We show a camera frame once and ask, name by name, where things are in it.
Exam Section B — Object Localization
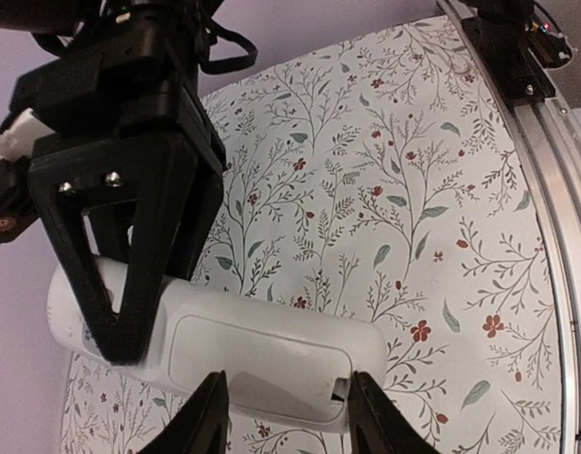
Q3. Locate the white remote control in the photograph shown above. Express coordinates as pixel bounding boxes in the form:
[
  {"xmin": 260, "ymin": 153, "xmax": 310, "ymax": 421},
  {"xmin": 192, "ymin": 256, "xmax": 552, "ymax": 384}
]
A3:
[{"xmin": 44, "ymin": 253, "xmax": 387, "ymax": 435}]

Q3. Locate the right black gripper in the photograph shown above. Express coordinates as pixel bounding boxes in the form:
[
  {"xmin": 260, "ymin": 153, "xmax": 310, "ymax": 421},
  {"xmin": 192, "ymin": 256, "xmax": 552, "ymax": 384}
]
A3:
[{"xmin": 10, "ymin": 23, "xmax": 225, "ymax": 175}]

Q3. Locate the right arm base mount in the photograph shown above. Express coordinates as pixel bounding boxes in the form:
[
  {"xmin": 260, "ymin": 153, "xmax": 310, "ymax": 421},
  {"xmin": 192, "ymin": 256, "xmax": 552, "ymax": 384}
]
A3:
[{"xmin": 461, "ymin": 0, "xmax": 573, "ymax": 107}]

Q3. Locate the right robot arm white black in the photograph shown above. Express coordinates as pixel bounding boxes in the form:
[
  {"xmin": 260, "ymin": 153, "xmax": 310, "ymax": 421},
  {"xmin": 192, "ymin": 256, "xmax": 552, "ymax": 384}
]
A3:
[{"xmin": 0, "ymin": 1, "xmax": 258, "ymax": 365}]

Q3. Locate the floral patterned table mat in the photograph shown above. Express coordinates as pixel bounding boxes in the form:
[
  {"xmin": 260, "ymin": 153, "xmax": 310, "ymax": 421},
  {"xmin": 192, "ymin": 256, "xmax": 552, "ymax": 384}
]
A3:
[{"xmin": 58, "ymin": 13, "xmax": 569, "ymax": 454}]

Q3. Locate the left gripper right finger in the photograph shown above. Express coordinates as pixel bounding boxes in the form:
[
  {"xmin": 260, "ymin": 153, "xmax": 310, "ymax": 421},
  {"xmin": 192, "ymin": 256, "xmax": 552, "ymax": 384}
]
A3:
[{"xmin": 349, "ymin": 372, "xmax": 439, "ymax": 454}]

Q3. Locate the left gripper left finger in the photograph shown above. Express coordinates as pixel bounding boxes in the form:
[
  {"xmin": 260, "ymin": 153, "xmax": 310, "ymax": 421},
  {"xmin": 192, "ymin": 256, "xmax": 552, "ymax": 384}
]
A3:
[{"xmin": 139, "ymin": 371, "xmax": 230, "ymax": 454}]

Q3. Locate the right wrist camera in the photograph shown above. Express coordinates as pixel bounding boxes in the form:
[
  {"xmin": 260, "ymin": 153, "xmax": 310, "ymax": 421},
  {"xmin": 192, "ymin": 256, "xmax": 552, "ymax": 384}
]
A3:
[{"xmin": 0, "ymin": 109, "xmax": 52, "ymax": 245}]

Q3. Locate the front aluminium rail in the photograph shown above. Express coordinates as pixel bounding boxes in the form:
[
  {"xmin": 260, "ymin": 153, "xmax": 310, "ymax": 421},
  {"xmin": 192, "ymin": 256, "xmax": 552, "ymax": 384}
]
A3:
[{"xmin": 438, "ymin": 1, "xmax": 581, "ymax": 453}]

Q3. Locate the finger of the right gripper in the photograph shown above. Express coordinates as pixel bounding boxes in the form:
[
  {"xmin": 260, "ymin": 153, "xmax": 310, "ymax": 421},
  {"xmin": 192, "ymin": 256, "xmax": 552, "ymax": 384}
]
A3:
[
  {"xmin": 28, "ymin": 134, "xmax": 198, "ymax": 364},
  {"xmin": 166, "ymin": 162, "xmax": 223, "ymax": 281}
]

